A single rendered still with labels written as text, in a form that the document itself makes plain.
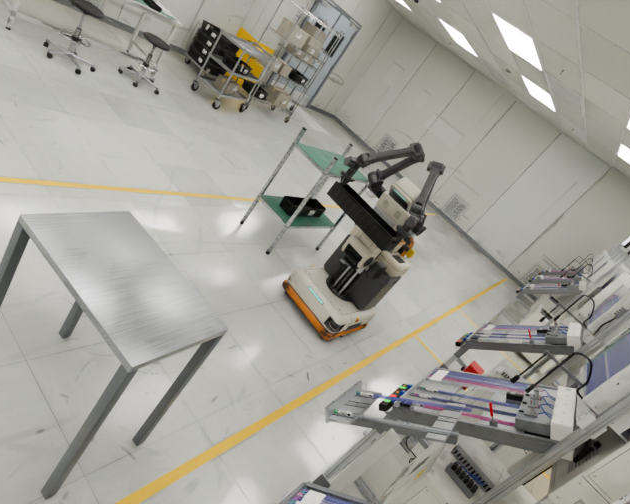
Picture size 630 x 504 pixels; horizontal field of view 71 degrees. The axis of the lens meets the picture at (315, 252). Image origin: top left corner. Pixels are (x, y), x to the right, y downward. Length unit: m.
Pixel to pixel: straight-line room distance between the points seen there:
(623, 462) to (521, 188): 9.10
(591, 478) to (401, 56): 11.09
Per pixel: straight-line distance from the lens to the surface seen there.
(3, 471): 2.16
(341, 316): 3.49
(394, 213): 3.27
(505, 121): 11.17
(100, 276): 1.70
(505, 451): 3.82
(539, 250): 10.83
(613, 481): 2.19
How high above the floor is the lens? 1.89
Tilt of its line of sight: 23 degrees down
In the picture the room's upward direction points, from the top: 38 degrees clockwise
